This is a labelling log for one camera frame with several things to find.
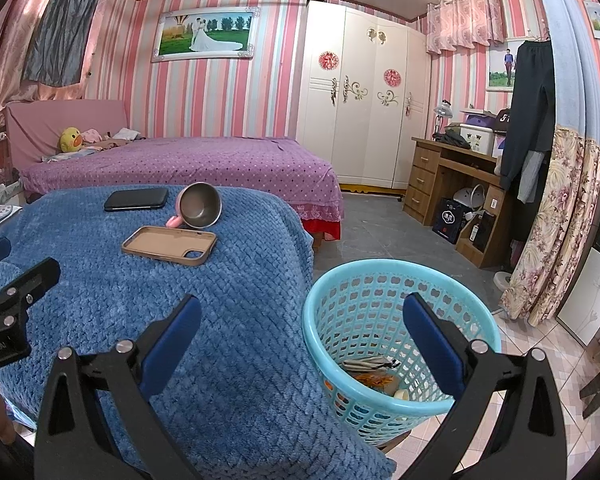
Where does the dark clothes pile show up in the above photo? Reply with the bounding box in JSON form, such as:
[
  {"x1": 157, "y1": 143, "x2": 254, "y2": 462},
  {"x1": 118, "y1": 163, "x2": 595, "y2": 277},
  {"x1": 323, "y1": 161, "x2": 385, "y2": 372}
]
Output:
[{"x1": 432, "y1": 129, "x2": 472, "y2": 150}]

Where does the blue fleece blanket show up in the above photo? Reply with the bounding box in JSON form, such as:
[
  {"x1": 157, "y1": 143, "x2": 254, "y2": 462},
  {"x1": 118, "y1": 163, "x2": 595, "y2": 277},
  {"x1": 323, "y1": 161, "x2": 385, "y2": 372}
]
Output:
[{"x1": 0, "y1": 186, "x2": 396, "y2": 480}]

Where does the pink covered headboard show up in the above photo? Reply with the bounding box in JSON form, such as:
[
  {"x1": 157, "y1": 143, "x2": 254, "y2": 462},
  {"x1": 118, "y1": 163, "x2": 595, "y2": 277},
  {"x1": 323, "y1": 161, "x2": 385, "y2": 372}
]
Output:
[{"x1": 5, "y1": 100, "x2": 128, "y2": 171}]

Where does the pink cup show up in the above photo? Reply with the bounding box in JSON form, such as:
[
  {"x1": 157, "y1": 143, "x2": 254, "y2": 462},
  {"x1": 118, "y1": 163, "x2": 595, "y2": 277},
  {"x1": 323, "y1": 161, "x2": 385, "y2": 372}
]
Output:
[{"x1": 166, "y1": 182, "x2": 222, "y2": 231}]

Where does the dark bottle box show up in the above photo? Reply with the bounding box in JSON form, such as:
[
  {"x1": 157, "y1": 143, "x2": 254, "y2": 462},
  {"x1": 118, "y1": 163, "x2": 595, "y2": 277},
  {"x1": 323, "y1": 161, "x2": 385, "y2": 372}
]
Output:
[{"x1": 472, "y1": 210, "x2": 498, "y2": 253}]

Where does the black cardboard box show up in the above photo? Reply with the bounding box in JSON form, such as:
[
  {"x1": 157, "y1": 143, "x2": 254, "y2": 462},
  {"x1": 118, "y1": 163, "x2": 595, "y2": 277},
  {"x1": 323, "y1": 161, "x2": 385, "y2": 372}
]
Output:
[{"x1": 432, "y1": 197, "x2": 468, "y2": 245}]

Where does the white wardrobe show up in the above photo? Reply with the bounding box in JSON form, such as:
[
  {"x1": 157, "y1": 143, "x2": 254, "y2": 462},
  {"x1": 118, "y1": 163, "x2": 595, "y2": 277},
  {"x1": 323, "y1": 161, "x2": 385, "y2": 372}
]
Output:
[{"x1": 296, "y1": 0, "x2": 433, "y2": 191}]

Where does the pink window curtain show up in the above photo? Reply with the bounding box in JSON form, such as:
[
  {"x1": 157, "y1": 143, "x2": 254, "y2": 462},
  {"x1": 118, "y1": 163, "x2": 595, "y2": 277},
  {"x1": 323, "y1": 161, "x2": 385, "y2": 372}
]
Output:
[{"x1": 0, "y1": 0, "x2": 116, "y2": 126}]

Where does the yellow duck plush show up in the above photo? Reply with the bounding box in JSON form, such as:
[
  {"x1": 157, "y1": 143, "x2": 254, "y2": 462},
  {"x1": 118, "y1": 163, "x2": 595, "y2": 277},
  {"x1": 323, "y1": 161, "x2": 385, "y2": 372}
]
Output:
[{"x1": 59, "y1": 127, "x2": 84, "y2": 153}]

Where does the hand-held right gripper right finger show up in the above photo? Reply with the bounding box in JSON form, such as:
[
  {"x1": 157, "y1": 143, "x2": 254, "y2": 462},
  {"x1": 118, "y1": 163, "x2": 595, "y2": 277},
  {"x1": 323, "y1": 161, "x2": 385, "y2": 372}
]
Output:
[{"x1": 402, "y1": 292, "x2": 568, "y2": 480}]

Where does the white fan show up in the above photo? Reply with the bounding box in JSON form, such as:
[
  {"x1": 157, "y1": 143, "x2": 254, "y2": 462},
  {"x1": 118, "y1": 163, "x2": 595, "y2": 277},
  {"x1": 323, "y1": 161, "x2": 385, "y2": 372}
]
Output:
[{"x1": 452, "y1": 185, "x2": 486, "y2": 213}]

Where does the desk lamp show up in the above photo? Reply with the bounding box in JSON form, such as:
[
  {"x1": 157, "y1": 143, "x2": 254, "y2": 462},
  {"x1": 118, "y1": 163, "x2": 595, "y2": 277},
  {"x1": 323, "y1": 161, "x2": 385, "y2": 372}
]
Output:
[{"x1": 432, "y1": 100, "x2": 453, "y2": 138}]

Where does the black hanging garment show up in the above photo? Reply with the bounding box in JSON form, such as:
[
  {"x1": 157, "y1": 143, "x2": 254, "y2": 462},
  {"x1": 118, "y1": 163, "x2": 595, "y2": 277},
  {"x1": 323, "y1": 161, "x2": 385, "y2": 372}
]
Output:
[{"x1": 499, "y1": 40, "x2": 556, "y2": 204}]

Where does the purple dotted bed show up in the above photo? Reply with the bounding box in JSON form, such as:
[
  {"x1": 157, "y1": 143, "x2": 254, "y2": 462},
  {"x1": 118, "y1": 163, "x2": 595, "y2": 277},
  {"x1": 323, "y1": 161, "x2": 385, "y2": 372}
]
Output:
[{"x1": 19, "y1": 136, "x2": 343, "y2": 253}]

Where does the white storage box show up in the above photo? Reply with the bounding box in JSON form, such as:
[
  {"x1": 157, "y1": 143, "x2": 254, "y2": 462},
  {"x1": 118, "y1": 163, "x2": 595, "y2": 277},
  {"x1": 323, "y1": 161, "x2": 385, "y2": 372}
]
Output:
[{"x1": 459, "y1": 122, "x2": 496, "y2": 156}]

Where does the cyan plastic basket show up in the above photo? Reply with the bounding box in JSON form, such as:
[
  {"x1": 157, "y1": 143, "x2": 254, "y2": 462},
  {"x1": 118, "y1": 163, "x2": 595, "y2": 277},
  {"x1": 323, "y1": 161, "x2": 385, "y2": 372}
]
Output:
[{"x1": 302, "y1": 258, "x2": 502, "y2": 446}]

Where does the wooden desk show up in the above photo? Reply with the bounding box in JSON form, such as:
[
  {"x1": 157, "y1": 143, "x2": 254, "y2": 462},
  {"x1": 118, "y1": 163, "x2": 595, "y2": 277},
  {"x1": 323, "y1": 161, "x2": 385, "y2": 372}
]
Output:
[{"x1": 402, "y1": 136, "x2": 515, "y2": 268}]

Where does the white cabinet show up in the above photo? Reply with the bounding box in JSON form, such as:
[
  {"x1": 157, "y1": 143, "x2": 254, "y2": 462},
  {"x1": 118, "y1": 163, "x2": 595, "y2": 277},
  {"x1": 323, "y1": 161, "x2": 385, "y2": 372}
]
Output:
[{"x1": 557, "y1": 247, "x2": 600, "y2": 346}]

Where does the black phone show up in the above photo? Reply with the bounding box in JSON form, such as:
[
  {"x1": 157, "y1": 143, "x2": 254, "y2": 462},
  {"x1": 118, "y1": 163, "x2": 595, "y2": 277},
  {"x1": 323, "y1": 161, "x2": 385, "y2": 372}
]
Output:
[{"x1": 104, "y1": 186, "x2": 169, "y2": 212}]

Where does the brown cardboard box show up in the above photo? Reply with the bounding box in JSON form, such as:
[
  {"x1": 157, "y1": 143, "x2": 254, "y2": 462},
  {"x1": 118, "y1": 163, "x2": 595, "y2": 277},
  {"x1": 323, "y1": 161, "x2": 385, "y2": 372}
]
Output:
[{"x1": 121, "y1": 226, "x2": 218, "y2": 267}]

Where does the framed wedding photo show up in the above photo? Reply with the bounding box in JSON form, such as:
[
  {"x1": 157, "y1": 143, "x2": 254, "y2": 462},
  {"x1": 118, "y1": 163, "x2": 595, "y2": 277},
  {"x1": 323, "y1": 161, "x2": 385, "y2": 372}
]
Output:
[{"x1": 151, "y1": 6, "x2": 261, "y2": 63}]

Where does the grey window curtain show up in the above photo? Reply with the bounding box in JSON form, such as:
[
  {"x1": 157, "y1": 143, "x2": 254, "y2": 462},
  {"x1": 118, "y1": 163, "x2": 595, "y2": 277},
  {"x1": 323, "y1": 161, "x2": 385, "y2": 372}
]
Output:
[{"x1": 22, "y1": 0, "x2": 106, "y2": 86}]

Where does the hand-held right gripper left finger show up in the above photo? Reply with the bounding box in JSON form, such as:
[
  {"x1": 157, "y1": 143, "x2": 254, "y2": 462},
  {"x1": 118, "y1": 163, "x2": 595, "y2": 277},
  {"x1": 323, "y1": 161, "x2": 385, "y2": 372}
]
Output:
[{"x1": 34, "y1": 294, "x2": 203, "y2": 480}]

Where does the pink floral valance curtain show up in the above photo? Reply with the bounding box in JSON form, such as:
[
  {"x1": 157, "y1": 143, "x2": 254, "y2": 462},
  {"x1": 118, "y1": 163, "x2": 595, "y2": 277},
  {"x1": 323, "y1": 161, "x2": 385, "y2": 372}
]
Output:
[{"x1": 426, "y1": 0, "x2": 507, "y2": 55}]

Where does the orange snack packet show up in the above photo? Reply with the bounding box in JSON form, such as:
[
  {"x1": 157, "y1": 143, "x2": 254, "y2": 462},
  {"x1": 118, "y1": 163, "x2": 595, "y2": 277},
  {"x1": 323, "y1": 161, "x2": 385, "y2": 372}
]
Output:
[{"x1": 352, "y1": 371, "x2": 396, "y2": 392}]

